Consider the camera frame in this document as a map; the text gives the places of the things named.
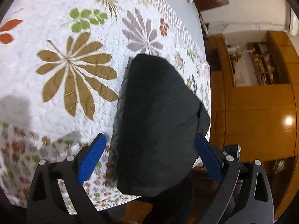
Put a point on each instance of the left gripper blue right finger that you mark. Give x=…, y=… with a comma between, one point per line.
x=212, y=164

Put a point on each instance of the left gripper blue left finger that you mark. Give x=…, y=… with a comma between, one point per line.
x=89, y=156

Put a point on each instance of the black padded pants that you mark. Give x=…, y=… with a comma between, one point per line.
x=161, y=119

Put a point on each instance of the wooden wardrobe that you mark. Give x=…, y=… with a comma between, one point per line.
x=263, y=120

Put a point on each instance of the wooden desk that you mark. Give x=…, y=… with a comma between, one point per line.
x=218, y=58

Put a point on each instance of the bed with grey sheet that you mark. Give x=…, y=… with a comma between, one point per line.
x=105, y=86

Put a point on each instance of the white air conditioner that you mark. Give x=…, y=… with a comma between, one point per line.
x=293, y=23

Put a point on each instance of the wooden wall shelf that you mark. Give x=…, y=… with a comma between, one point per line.
x=263, y=63

